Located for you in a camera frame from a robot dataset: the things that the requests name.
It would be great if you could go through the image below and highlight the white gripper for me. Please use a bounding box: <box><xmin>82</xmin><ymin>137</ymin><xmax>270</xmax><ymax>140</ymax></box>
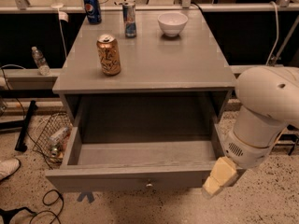
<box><xmin>202</xmin><ymin>131</ymin><xmax>270</xmax><ymax>199</ymax></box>

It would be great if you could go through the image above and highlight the grey top drawer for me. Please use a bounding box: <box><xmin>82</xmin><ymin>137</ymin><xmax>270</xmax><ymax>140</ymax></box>
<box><xmin>46</xmin><ymin>119</ymin><xmax>223</xmax><ymax>192</ymax></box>

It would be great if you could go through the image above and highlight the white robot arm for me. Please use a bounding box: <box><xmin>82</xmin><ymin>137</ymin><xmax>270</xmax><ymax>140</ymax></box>
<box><xmin>203</xmin><ymin>66</ymin><xmax>299</xmax><ymax>198</ymax></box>

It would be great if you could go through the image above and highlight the grey drawer cabinet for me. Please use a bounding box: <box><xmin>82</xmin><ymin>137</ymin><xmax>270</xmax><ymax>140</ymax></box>
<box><xmin>53</xmin><ymin>10</ymin><xmax>235</xmax><ymax>133</ymax></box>

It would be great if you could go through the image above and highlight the black wheeled cart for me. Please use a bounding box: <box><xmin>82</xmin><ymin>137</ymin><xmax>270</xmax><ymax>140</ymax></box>
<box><xmin>276</xmin><ymin>125</ymin><xmax>299</xmax><ymax>156</ymax></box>

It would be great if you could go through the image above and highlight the blue tape cross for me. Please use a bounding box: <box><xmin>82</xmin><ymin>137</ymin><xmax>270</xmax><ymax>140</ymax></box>
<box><xmin>77</xmin><ymin>192</ymin><xmax>94</xmax><ymax>203</ymax></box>

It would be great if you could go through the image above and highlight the white bowl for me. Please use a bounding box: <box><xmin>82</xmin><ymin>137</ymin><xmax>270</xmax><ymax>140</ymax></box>
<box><xmin>158</xmin><ymin>12</ymin><xmax>189</xmax><ymax>37</ymax></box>

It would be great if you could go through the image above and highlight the orange soda can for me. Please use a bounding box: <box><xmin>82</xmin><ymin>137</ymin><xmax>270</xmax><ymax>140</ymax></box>
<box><xmin>96</xmin><ymin>34</ymin><xmax>121</xmax><ymax>76</ymax></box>

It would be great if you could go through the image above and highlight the slim Red Bull can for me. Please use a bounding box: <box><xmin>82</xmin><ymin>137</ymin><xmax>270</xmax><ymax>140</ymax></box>
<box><xmin>122</xmin><ymin>2</ymin><xmax>136</xmax><ymax>38</ymax></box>

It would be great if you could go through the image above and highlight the black stand leg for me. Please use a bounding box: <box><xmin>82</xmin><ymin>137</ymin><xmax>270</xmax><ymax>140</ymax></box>
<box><xmin>15</xmin><ymin>100</ymin><xmax>37</xmax><ymax>152</ymax></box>

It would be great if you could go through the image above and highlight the clear plastic water bottle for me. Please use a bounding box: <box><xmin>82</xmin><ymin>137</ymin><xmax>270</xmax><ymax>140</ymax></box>
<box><xmin>32</xmin><ymin>47</ymin><xmax>50</xmax><ymax>76</ymax></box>

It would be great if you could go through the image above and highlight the white shoe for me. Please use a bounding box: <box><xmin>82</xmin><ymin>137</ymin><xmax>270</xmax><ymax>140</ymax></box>
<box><xmin>0</xmin><ymin>158</ymin><xmax>21</xmax><ymax>181</ymax></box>

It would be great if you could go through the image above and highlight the blue Pepsi can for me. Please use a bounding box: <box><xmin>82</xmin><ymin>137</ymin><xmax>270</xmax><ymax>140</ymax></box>
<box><xmin>83</xmin><ymin>0</ymin><xmax>102</xmax><ymax>24</ymax></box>

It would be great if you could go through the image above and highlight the white cable right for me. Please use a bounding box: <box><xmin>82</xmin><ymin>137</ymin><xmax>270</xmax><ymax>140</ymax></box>
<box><xmin>264</xmin><ymin>1</ymin><xmax>280</xmax><ymax>67</ymax></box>

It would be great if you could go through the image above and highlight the wire basket with trash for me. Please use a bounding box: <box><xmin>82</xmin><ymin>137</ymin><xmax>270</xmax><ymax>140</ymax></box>
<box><xmin>34</xmin><ymin>112</ymin><xmax>73</xmax><ymax>163</ymax></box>

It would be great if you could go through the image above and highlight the white cable with tag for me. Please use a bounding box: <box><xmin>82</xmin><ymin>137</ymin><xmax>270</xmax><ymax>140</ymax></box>
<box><xmin>50</xmin><ymin>0</ymin><xmax>69</xmax><ymax>59</ymax></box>

